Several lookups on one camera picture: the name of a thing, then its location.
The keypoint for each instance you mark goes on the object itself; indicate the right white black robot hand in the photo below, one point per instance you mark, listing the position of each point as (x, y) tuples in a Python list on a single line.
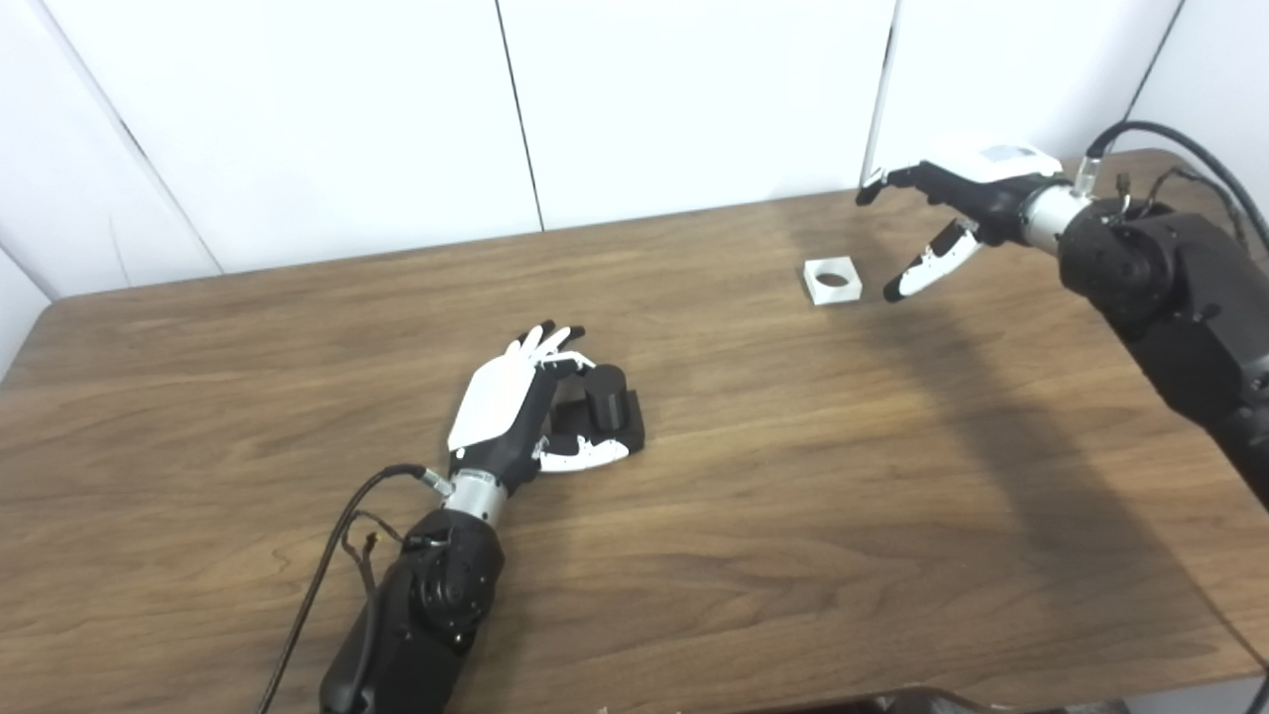
[(991, 178)]

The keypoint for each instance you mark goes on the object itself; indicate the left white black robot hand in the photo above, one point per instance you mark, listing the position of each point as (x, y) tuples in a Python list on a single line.
[(496, 407)]

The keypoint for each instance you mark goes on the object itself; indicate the black peg with square base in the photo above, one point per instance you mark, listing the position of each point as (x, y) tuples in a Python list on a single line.
[(607, 392)]

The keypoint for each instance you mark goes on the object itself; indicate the white square piece with hole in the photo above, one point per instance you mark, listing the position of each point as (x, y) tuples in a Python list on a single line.
[(838, 297)]

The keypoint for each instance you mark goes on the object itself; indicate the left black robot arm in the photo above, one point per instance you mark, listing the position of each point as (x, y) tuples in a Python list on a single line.
[(436, 595)]

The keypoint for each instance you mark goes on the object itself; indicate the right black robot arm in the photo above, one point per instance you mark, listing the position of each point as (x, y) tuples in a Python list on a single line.
[(1170, 288)]

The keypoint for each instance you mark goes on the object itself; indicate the dark robot torso edge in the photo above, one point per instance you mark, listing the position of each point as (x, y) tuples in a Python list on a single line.
[(922, 702)]

